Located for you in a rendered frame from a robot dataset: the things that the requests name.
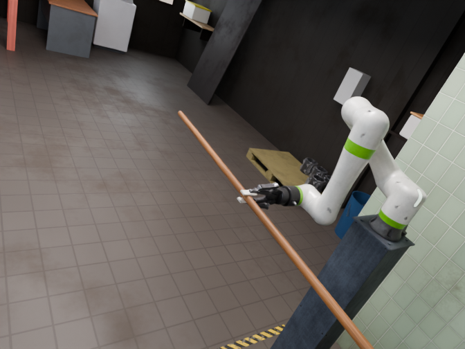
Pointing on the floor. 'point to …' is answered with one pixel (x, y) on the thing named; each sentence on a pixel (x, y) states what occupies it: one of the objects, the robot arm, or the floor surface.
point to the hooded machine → (113, 24)
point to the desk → (67, 25)
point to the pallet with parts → (289, 169)
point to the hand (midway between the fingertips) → (246, 196)
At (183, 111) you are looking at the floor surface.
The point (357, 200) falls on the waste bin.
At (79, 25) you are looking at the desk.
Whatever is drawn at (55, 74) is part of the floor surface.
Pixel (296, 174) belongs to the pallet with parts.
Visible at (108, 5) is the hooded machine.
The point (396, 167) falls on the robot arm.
